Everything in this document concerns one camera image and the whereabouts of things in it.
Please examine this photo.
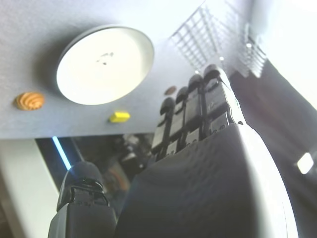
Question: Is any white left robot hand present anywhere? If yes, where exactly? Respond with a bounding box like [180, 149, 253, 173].
[48, 63, 298, 238]

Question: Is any yellow rectangular block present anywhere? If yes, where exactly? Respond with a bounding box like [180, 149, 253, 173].
[108, 111, 131, 123]

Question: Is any robot column with blue light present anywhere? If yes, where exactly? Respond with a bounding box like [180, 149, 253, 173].
[34, 135, 84, 174]

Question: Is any orange swirl cookie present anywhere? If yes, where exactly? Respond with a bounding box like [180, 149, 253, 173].
[14, 91, 46, 111]

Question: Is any silver wire dish rack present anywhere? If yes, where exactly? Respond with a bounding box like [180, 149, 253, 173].
[168, 0, 269, 79]

